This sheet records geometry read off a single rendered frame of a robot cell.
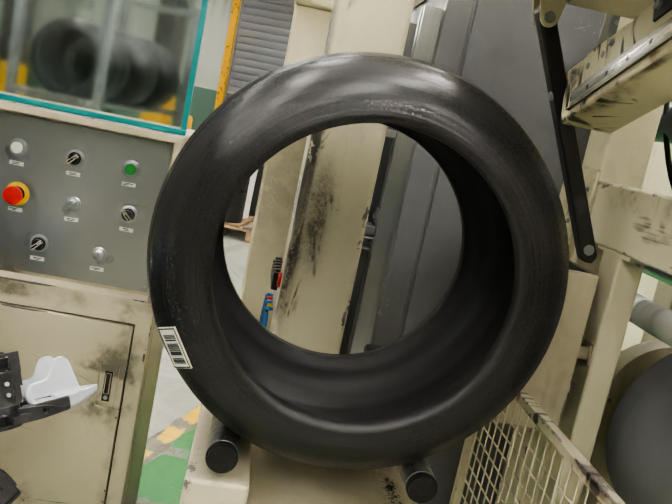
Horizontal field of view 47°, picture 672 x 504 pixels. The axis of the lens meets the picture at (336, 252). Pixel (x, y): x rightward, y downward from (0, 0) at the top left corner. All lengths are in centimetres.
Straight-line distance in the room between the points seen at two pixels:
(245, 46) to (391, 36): 987
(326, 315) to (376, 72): 55
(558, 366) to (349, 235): 44
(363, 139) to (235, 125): 43
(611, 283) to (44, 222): 118
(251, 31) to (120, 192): 952
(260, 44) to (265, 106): 1017
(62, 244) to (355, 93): 100
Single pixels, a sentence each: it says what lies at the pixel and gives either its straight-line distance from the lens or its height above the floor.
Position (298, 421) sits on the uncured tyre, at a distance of 104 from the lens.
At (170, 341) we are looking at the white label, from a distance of 104.
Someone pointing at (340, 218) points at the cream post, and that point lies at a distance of 137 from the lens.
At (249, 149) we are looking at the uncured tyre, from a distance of 96.
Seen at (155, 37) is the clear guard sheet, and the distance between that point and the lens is 172.
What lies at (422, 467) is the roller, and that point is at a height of 92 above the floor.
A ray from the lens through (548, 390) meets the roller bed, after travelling 146.
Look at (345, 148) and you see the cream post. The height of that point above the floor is 132.
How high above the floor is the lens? 137
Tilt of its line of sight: 10 degrees down
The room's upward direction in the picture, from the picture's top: 12 degrees clockwise
